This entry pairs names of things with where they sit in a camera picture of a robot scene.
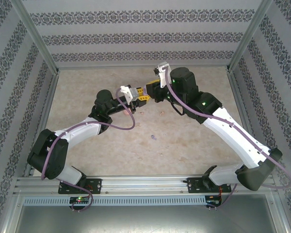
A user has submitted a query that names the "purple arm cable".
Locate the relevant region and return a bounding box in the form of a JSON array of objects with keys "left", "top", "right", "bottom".
[
  {"left": 163, "top": 67, "right": 291, "bottom": 211},
  {"left": 40, "top": 87, "right": 136, "bottom": 213}
]

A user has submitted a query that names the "aluminium mounting rail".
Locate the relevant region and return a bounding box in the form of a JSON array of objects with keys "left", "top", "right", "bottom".
[{"left": 13, "top": 176, "right": 278, "bottom": 195}]

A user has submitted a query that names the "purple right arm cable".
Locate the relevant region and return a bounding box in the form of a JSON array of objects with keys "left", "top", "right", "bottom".
[{"left": 163, "top": 67, "right": 291, "bottom": 211}]

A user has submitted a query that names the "grey metal panel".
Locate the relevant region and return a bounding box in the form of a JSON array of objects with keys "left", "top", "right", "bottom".
[{"left": 3, "top": 191, "right": 291, "bottom": 233}]

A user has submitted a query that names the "aluminium side rail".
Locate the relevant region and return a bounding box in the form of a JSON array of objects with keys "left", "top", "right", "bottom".
[
  {"left": 226, "top": 69, "right": 267, "bottom": 175},
  {"left": 24, "top": 70, "right": 60, "bottom": 178}
]

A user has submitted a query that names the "aluminium frame post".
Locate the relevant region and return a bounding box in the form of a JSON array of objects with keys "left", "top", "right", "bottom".
[
  {"left": 226, "top": 0, "right": 275, "bottom": 73},
  {"left": 11, "top": 0, "right": 60, "bottom": 73}
]

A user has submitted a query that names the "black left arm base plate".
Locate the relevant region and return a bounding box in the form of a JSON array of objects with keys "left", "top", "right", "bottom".
[{"left": 58, "top": 178, "right": 103, "bottom": 195}]

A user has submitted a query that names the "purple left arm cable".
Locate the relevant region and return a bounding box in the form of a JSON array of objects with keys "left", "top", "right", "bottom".
[{"left": 40, "top": 87, "right": 136, "bottom": 213}]

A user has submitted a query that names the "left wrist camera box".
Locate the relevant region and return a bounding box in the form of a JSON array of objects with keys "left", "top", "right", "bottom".
[{"left": 120, "top": 84, "right": 140, "bottom": 104}]

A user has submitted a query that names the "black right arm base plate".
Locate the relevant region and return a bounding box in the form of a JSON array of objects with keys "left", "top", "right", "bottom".
[{"left": 187, "top": 177, "right": 232, "bottom": 194}]

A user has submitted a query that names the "grey slotted cable duct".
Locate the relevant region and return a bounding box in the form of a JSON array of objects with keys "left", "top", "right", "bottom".
[{"left": 23, "top": 196, "right": 207, "bottom": 206}]

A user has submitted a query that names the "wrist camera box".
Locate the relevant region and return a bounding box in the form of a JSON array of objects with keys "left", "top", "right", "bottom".
[
  {"left": 152, "top": 62, "right": 172, "bottom": 88},
  {"left": 120, "top": 84, "right": 140, "bottom": 104}
]

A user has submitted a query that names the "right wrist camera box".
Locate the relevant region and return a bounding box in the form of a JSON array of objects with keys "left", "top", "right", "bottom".
[{"left": 152, "top": 62, "right": 172, "bottom": 88}]

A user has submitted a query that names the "thin aluminium wall rail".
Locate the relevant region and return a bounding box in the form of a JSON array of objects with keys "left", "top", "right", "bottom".
[{"left": 57, "top": 65, "right": 231, "bottom": 70}]

